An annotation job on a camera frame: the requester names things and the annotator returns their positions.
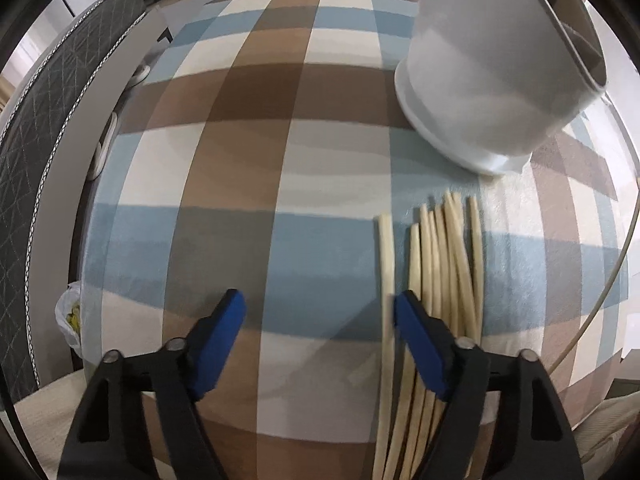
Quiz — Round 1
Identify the separate wooden chopstick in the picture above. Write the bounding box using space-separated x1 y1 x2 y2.
372 214 395 479

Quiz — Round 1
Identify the wooden chopstick rightmost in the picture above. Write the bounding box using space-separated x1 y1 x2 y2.
468 196 485 342

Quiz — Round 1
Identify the white plastic bag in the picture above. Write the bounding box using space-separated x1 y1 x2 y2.
54 282 82 358

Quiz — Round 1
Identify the plaid checkered rug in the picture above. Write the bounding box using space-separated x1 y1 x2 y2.
81 0 637 479

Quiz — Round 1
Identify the dark grey quilted mattress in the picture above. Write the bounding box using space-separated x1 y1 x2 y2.
1 0 146 402

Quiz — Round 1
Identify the white grey utensil holder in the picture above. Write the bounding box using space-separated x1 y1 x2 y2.
395 0 608 176

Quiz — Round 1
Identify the grey bed frame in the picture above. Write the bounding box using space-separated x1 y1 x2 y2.
25 8 167 388

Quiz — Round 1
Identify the beige cable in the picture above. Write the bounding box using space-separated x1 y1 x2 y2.
546 174 640 376

